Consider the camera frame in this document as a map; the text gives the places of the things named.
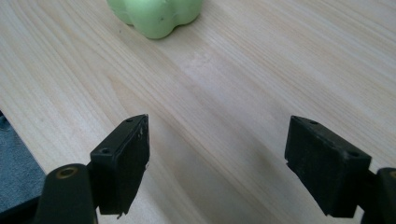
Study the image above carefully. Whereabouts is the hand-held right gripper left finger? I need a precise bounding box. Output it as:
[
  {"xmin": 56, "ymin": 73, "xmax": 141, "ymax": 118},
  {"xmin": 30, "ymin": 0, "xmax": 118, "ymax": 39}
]
[{"xmin": 89, "ymin": 113, "xmax": 150, "ymax": 219}]

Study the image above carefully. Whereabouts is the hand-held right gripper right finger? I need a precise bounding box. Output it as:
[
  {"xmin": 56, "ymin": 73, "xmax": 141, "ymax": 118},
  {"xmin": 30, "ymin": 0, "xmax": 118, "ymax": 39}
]
[{"xmin": 284, "ymin": 115, "xmax": 373, "ymax": 218}]

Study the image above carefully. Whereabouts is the green toy bell pepper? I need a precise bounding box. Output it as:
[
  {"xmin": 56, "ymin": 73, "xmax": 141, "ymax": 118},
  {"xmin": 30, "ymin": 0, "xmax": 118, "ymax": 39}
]
[{"xmin": 106, "ymin": 0, "xmax": 205, "ymax": 40}]

